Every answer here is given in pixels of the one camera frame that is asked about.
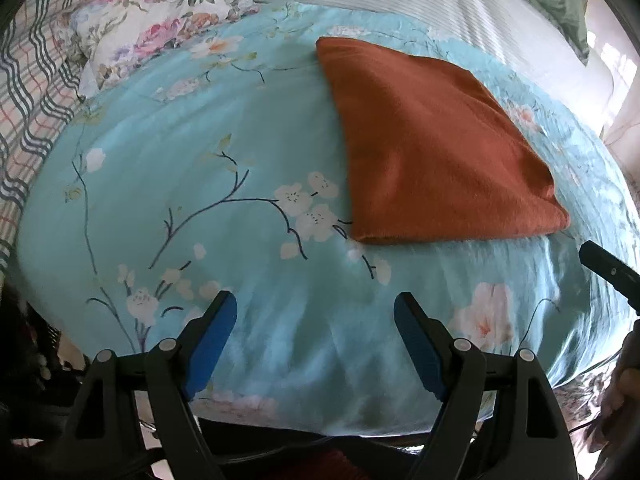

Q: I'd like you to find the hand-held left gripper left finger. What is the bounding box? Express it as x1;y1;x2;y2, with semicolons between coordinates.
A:
57;290;238;480

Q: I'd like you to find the white striped quilt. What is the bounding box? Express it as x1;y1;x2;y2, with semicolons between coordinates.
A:
210;0;617;133

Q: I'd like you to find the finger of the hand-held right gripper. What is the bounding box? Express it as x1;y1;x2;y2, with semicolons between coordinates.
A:
578;240;640;318

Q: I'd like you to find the plaid bed sheet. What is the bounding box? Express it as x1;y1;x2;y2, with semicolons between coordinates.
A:
0;0;168;273

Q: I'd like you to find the orange knit sweater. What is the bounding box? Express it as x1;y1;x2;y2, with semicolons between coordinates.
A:
315;36;572;247

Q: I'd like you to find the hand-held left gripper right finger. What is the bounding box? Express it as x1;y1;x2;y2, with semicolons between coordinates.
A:
394;291;581;480

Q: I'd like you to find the light blue floral blanket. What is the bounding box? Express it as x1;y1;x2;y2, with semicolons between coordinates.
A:
14;0;640;437

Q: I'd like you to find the floral pillow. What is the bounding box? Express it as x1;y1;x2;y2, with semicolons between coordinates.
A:
70;0;262;100

